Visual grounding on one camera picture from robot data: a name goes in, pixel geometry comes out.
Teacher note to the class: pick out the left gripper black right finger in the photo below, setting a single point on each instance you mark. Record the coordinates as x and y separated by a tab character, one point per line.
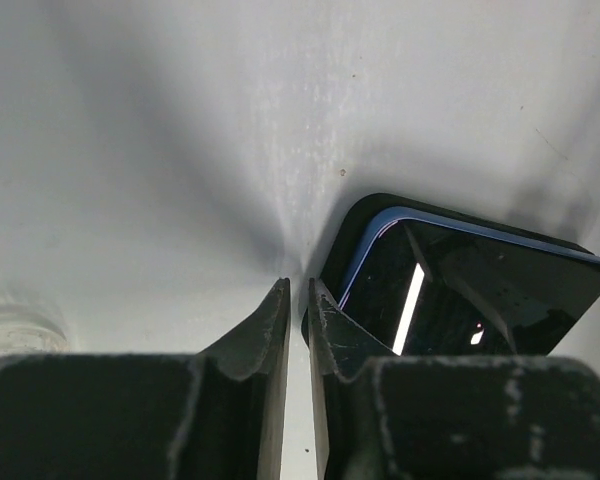
378	415

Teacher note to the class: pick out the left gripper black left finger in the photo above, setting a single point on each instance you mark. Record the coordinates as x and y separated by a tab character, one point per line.
215	414

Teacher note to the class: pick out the clear magsafe phone case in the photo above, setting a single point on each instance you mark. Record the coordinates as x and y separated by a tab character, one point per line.
25	331

